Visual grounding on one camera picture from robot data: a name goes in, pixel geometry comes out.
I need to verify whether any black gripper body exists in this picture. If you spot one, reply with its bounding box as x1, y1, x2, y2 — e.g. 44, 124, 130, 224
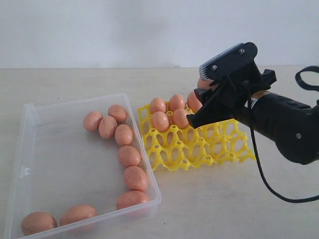
201, 69, 277, 121

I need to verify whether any brown egg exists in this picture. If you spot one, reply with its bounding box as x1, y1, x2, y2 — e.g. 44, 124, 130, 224
83, 111, 103, 132
187, 91, 202, 113
151, 112, 169, 132
124, 166, 149, 192
168, 94, 185, 112
21, 212, 57, 236
98, 116, 118, 139
116, 190, 150, 210
197, 78, 213, 90
150, 98, 166, 114
118, 145, 141, 167
114, 124, 133, 146
60, 205, 98, 226
108, 104, 128, 123

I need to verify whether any brown egg second row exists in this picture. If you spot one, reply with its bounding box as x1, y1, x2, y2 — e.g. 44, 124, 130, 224
172, 109, 189, 129

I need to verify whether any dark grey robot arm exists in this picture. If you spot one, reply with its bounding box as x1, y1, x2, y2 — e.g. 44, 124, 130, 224
187, 69, 319, 165

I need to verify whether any yellow plastic egg tray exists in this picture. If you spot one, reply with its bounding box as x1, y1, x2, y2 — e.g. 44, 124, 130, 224
138, 105, 255, 171

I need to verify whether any clear plastic box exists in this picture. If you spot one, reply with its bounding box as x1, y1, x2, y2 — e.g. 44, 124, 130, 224
3, 93, 161, 239

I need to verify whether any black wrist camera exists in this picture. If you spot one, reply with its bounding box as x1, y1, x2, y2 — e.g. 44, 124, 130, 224
199, 42, 261, 86

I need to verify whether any black cable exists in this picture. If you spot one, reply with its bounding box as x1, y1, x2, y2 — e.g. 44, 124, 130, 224
245, 66, 319, 204

